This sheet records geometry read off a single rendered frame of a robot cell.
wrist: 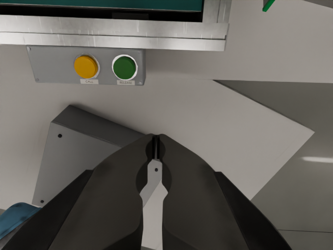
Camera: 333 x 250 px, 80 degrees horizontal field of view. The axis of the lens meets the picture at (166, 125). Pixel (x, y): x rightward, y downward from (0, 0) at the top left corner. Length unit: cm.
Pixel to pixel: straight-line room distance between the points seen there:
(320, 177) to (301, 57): 182
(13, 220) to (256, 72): 57
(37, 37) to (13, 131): 33
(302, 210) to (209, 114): 212
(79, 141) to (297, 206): 227
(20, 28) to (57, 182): 36
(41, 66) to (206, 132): 41
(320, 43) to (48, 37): 57
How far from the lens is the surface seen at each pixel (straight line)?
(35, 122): 64
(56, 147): 53
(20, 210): 45
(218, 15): 40
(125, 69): 39
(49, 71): 45
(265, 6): 35
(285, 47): 56
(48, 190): 63
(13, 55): 59
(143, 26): 39
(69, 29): 42
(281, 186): 220
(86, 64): 40
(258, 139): 64
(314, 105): 183
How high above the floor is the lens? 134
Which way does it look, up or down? 62 degrees down
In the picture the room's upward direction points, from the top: 178 degrees clockwise
